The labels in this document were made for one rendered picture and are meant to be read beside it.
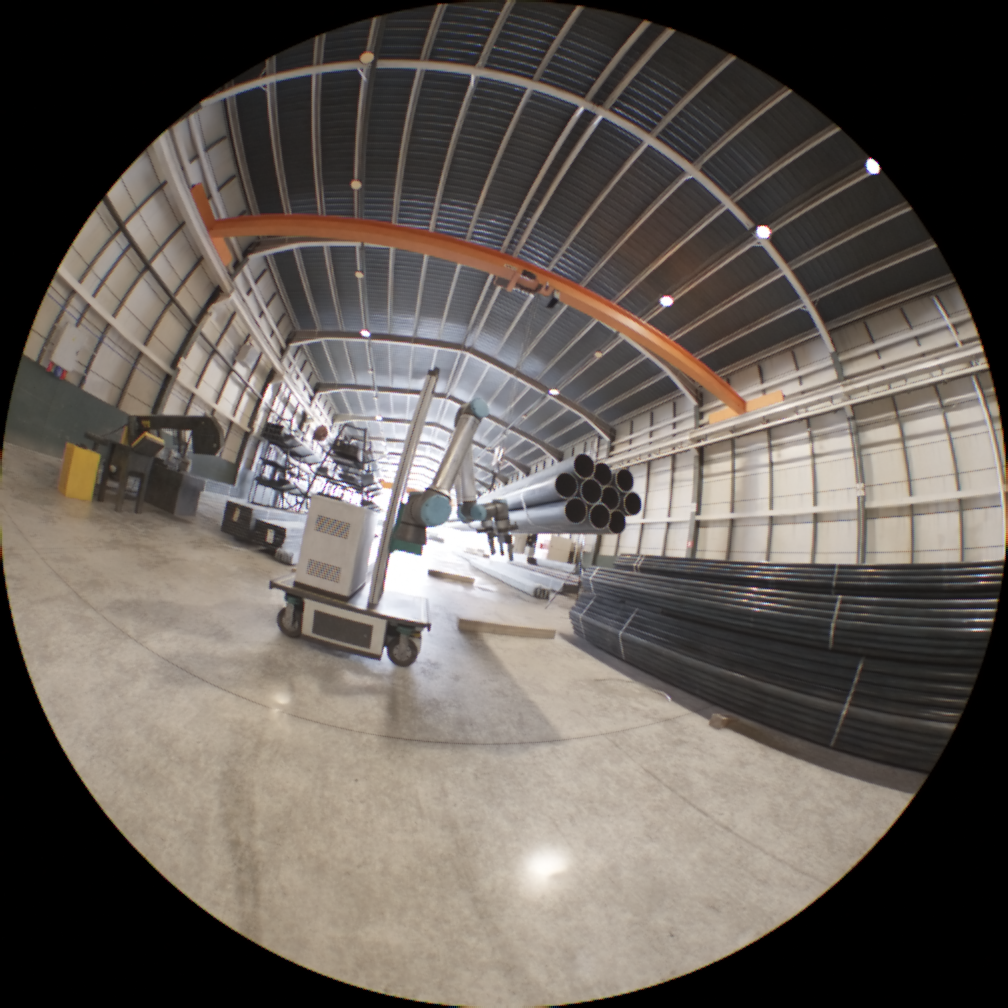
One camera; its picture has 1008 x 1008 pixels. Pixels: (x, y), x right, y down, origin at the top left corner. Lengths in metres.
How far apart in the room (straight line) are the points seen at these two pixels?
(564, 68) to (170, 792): 9.93
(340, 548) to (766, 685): 2.45
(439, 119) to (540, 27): 3.45
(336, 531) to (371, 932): 1.66
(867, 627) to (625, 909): 1.62
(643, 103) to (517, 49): 2.90
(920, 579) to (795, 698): 1.13
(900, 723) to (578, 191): 10.44
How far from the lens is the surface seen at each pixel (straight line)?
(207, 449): 5.83
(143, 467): 4.87
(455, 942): 0.83
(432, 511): 1.48
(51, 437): 9.01
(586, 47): 9.19
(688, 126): 9.29
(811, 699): 1.95
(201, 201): 10.14
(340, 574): 1.76
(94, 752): 1.17
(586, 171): 9.71
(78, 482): 4.80
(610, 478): 2.06
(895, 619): 2.03
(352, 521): 1.73
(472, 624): 2.92
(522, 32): 9.12
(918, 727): 1.95
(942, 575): 2.56
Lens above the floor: 0.78
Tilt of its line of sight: 8 degrees up
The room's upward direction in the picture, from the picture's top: 12 degrees clockwise
